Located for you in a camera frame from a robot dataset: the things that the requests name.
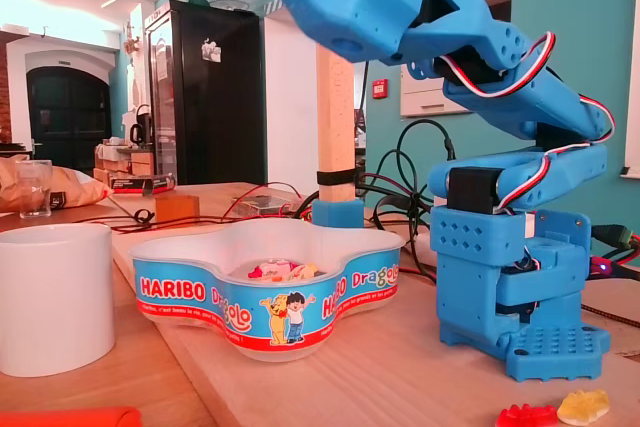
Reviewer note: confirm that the red gummy candy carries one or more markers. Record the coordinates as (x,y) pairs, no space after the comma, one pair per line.
(525,417)

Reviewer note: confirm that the clover-shaped Haribo candy tub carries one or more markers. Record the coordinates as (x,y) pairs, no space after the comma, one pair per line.
(190,292)

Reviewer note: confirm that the yellow gummy candy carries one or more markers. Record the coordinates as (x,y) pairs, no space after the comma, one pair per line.
(582,406)

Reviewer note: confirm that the yellow white wrapped candy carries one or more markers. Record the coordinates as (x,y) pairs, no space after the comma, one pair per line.
(306,271)

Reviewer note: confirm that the flat black red box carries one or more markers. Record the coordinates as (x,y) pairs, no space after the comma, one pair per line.
(142,183)

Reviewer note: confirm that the white ceramic mug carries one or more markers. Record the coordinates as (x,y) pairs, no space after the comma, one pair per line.
(50,297)

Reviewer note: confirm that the white printer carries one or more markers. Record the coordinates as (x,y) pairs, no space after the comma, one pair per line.
(420,97)

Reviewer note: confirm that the blue 3D-printed robot arm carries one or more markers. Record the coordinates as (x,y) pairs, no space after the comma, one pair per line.
(525,102)

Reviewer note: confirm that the green power connector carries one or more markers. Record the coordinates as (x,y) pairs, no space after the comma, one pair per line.
(617,236)

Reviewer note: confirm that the controller board with LED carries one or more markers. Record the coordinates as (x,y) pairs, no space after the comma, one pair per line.
(602,265)

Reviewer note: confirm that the black electric kettle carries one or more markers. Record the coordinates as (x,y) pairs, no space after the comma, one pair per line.
(142,129)

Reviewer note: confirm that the orange snack bag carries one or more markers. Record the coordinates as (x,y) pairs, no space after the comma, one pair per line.
(80,187)

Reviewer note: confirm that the black glass-door fridge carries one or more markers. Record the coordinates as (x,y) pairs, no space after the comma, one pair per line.
(220,112)

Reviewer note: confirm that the white window frame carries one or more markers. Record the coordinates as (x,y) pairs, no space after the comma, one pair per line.
(634,97)

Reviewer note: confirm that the dark arched door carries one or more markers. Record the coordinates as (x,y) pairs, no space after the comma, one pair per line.
(70,117)

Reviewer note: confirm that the pink white wrapped candy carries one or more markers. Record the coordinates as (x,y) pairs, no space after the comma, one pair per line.
(270,267)

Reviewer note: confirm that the clear drinking glass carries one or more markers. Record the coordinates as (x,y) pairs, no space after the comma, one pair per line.
(34,192)

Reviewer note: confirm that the blue printed post base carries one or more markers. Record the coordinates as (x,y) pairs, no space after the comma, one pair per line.
(337,214)

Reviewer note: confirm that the ceiling light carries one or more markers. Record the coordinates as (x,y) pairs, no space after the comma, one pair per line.
(111,1)

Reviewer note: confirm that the fridge magnet photo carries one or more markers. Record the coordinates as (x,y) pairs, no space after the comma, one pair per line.
(211,50)

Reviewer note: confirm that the clear plastic case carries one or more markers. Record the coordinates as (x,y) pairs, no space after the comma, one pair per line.
(262,204)

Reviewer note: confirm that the square wooden post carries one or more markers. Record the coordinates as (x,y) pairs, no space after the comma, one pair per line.
(335,122)

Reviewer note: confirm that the red fire alarm box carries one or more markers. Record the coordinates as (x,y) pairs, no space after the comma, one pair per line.
(380,88)

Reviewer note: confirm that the light wooden board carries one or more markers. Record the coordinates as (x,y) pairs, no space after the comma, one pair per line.
(380,387)

